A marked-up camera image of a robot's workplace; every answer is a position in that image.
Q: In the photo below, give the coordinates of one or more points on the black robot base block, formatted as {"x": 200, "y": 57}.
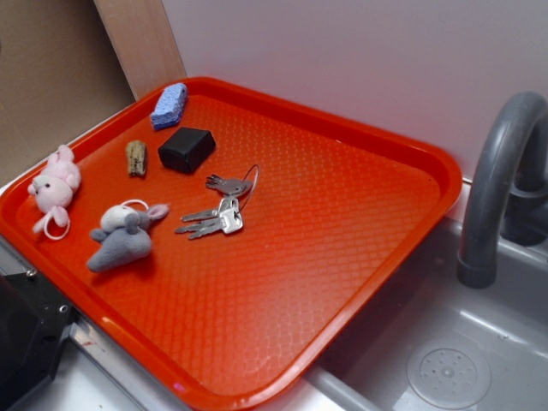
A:
{"x": 36, "y": 319}

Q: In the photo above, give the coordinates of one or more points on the pink plush bunny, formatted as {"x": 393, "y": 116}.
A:
{"x": 53, "y": 190}

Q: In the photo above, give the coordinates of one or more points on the silver key bunch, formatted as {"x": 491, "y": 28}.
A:
{"x": 226, "y": 217}

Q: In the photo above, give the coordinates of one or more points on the orange plastic tray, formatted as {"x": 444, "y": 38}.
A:
{"x": 227, "y": 322}

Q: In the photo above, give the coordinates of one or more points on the black rectangular box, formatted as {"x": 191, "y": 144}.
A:
{"x": 187, "y": 149}

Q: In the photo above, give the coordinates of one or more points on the blue sponge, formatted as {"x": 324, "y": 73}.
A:
{"x": 169, "y": 107}

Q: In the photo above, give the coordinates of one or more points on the small brown wood piece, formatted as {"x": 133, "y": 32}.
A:
{"x": 136, "y": 155}

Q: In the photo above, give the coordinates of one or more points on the grey plush mouse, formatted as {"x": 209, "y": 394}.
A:
{"x": 123, "y": 234}

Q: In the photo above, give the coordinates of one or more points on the grey plastic sink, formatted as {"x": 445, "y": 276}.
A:
{"x": 427, "y": 342}

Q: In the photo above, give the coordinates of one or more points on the light wooden plank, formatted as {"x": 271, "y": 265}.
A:
{"x": 144, "y": 43}

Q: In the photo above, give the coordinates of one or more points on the grey plastic faucet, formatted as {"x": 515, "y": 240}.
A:
{"x": 508, "y": 196}

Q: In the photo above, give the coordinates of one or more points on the brown cardboard panel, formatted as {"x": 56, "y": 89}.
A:
{"x": 59, "y": 77}

